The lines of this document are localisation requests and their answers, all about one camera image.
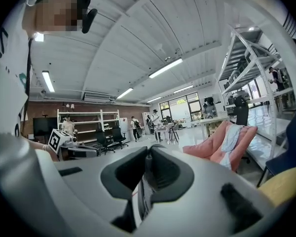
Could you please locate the white air conditioner unit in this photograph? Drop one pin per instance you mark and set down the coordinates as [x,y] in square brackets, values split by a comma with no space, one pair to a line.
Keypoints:
[98,96]

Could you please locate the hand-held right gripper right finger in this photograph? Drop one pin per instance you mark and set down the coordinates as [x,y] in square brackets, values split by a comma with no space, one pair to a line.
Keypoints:
[173,176]

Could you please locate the round wooden table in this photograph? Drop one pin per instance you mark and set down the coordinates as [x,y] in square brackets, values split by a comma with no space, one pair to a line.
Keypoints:
[283,184]

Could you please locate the person's head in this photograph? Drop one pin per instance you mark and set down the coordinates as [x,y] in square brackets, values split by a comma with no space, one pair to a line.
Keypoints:
[56,13]

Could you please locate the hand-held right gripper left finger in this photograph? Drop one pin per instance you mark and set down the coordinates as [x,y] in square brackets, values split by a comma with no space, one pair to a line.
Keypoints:
[128,171]

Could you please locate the black television screen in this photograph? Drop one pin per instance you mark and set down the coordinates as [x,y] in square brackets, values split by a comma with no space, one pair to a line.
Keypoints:
[44,128]

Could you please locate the blue checked shirt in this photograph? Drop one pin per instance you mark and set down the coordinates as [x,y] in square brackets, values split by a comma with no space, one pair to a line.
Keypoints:
[230,142]

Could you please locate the dark dining chair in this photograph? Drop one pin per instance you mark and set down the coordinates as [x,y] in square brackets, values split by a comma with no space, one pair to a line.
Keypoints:
[174,132]

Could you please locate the grey garment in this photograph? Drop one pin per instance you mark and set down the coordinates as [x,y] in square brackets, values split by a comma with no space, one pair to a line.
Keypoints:
[145,196]

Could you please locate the black office chair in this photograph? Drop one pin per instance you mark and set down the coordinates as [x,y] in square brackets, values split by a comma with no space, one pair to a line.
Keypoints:
[118,134]
[102,138]

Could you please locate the long white table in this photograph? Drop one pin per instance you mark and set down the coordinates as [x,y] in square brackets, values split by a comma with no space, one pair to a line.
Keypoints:
[213,121]

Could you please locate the pink cushioned chair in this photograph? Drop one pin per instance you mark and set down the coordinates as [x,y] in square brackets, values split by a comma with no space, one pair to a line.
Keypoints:
[202,152]

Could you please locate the large black-framed window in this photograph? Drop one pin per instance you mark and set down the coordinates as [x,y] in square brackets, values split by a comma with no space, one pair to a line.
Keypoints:
[180,110]

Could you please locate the person's left forearm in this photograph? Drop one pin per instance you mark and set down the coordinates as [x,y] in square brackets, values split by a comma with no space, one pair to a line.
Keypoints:
[39,149]

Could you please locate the dark blue chair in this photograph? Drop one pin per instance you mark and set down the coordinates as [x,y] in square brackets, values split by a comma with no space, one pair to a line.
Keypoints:
[293,142]

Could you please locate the black head camera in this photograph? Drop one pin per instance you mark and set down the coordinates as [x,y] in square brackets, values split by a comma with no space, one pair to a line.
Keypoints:
[90,21]

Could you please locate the white cabinet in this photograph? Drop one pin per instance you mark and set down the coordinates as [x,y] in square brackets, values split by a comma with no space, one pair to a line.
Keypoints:
[145,122]

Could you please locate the white printed t-shirt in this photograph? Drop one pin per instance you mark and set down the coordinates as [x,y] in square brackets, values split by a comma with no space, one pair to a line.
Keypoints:
[7,70]

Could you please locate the white metal shelving rack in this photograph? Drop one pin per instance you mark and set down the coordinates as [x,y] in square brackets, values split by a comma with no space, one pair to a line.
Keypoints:
[88,122]
[269,132]

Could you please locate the long ceiling light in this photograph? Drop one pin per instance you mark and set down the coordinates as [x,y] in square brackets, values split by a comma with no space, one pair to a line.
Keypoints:
[48,81]
[183,89]
[165,68]
[154,99]
[124,93]
[39,37]

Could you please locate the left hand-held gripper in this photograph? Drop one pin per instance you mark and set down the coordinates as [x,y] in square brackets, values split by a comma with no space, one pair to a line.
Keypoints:
[58,139]

